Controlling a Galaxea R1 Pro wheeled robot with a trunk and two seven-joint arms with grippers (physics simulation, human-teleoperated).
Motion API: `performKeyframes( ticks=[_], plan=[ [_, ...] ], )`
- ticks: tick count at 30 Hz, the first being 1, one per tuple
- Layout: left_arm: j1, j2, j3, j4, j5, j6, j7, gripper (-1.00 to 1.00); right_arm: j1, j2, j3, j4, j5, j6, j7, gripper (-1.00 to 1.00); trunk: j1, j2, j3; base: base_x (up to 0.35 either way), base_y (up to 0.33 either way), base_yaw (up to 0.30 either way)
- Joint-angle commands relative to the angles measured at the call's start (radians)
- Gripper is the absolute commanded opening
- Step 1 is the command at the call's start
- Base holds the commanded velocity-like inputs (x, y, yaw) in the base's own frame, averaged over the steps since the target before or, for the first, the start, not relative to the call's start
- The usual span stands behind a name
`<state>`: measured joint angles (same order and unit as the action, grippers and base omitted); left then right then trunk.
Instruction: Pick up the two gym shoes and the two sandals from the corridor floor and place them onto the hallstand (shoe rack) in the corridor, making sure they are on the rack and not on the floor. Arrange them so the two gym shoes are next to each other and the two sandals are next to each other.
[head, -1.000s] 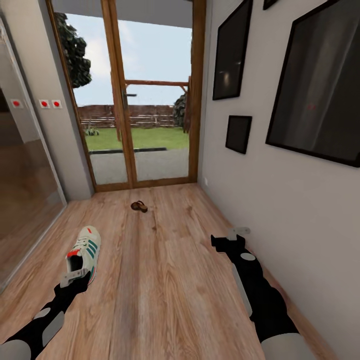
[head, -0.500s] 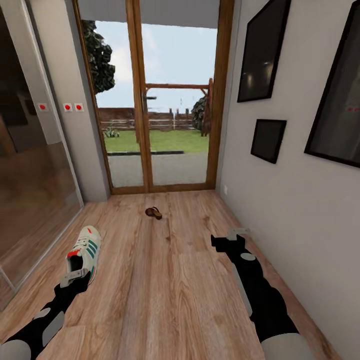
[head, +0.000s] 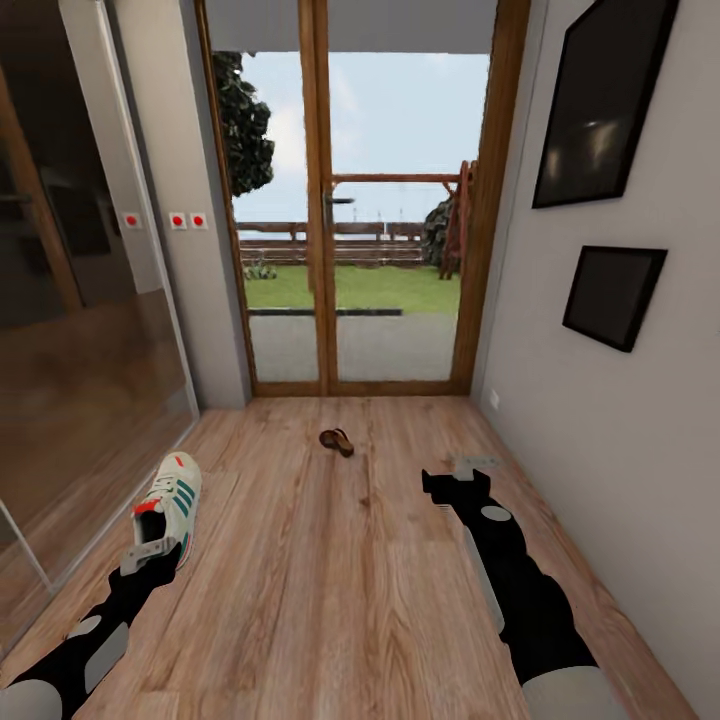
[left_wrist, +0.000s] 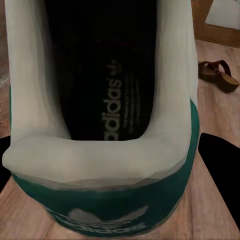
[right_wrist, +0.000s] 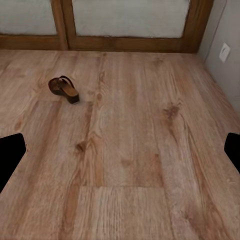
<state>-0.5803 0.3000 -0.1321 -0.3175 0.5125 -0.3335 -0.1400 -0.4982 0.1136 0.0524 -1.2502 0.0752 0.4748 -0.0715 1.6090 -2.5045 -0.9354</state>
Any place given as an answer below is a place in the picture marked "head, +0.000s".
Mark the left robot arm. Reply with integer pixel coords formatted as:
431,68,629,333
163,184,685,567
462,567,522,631
0,537,182,720

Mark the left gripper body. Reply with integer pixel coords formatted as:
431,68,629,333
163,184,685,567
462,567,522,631
108,553,175,605

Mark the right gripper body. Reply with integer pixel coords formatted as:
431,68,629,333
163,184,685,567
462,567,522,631
430,474,490,510

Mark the sandal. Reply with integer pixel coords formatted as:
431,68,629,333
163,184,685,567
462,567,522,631
319,430,354,458

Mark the gym shoe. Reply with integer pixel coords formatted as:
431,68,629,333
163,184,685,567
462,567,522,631
131,451,203,571

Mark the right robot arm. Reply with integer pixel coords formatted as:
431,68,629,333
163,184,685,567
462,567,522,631
422,454,631,720

